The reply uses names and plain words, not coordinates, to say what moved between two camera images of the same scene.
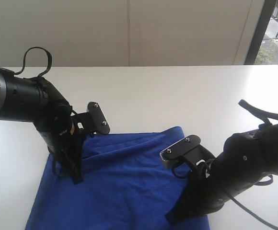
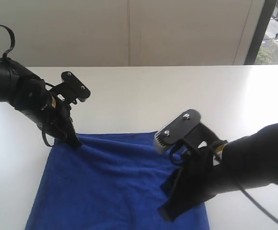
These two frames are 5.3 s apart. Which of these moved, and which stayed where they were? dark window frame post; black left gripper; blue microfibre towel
Moved: black left gripper
Stayed: blue microfibre towel; dark window frame post
